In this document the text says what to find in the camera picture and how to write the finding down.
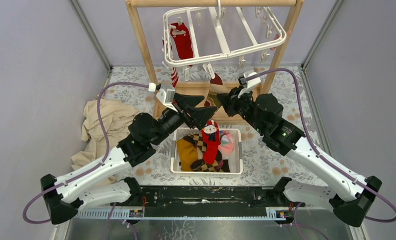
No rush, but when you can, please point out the red white striped sock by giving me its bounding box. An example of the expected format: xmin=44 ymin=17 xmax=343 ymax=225
xmin=171 ymin=67 xmax=179 ymax=88

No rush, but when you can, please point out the white plastic clip hanger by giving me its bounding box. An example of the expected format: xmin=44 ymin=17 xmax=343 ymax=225
xmin=162 ymin=2 xmax=289 ymax=81

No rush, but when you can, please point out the beige sock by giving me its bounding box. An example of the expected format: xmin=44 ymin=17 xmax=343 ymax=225
xmin=204 ymin=73 xmax=230 ymax=109

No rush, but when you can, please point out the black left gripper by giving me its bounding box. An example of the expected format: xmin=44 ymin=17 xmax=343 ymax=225
xmin=150 ymin=93 xmax=217 ymax=147

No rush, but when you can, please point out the mustard yellow sock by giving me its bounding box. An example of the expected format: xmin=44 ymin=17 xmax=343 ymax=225
xmin=176 ymin=135 xmax=197 ymax=172

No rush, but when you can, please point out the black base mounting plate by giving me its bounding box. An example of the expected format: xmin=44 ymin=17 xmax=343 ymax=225
xmin=116 ymin=186 xmax=297 ymax=218

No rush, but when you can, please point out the pink patterned sock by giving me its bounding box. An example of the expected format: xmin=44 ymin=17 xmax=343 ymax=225
xmin=218 ymin=130 xmax=234 ymax=158

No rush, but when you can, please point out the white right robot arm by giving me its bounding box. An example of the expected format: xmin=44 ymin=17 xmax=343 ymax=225
xmin=217 ymin=87 xmax=382 ymax=228

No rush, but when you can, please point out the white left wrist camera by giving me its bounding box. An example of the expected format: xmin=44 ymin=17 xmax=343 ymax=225
xmin=148 ymin=82 xmax=178 ymax=112

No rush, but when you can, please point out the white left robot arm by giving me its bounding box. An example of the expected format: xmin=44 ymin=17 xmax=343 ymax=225
xmin=40 ymin=93 xmax=217 ymax=225

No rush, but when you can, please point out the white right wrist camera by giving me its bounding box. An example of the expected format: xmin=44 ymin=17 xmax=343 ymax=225
xmin=238 ymin=69 xmax=261 ymax=98

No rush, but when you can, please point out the wooden hanger stand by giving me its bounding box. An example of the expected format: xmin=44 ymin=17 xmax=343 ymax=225
xmin=125 ymin=0 xmax=305 ymax=126

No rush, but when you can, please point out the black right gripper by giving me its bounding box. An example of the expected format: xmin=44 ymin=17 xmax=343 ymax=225
xmin=217 ymin=84 xmax=266 ymax=134

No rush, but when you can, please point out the white plastic basket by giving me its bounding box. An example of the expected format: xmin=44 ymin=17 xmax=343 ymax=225
xmin=171 ymin=127 xmax=243 ymax=178

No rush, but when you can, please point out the floral patterned table mat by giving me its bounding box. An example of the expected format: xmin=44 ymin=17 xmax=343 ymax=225
xmin=103 ymin=65 xmax=334 ymax=187

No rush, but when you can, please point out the red bow sock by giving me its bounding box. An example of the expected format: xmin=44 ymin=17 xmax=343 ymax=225
xmin=201 ymin=120 xmax=221 ymax=165

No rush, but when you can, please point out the plain red sock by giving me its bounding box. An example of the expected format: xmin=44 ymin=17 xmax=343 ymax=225
xmin=170 ymin=22 xmax=194 ymax=60

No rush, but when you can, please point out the beige crumpled cloth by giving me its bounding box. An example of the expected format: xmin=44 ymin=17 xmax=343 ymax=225
xmin=70 ymin=94 xmax=141 ymax=186

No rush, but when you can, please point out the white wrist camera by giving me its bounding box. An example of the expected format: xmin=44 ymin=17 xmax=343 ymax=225
xmin=148 ymin=82 xmax=178 ymax=112
xmin=238 ymin=69 xmax=261 ymax=98

